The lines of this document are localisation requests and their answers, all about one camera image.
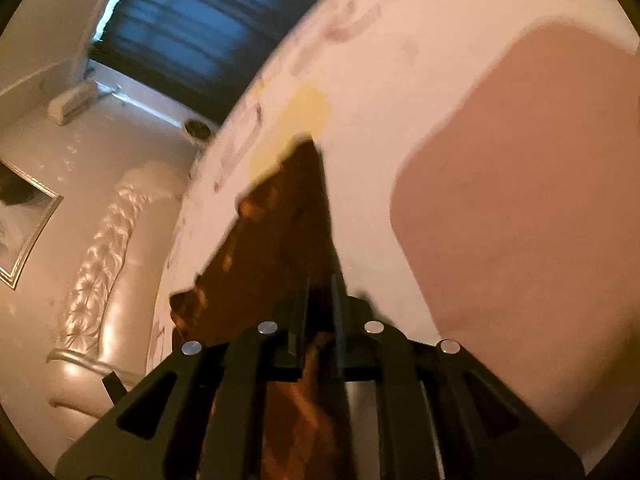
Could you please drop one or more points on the cream tufted leather headboard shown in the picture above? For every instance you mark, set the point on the cream tufted leather headboard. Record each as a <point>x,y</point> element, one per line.
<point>115,260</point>

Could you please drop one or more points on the bed with patterned sheet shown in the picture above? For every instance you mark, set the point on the bed with patterned sheet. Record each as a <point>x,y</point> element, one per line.
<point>375,110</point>

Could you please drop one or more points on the dark blue curtain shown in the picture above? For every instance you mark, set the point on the dark blue curtain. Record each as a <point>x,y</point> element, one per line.
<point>200,25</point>

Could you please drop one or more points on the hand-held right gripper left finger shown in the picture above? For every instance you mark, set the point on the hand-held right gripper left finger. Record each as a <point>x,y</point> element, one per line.
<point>296,342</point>

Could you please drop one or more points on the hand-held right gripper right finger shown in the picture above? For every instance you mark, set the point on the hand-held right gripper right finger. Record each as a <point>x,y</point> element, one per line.
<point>339,332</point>

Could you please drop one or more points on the framed wall picture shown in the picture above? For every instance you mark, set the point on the framed wall picture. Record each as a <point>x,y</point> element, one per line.
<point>22,220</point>

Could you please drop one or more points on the brown argyle sweater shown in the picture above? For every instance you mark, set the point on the brown argyle sweater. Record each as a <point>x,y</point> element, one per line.
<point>280,220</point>

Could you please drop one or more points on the white wall air conditioner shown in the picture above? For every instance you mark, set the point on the white wall air conditioner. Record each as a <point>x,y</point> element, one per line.
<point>70,102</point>

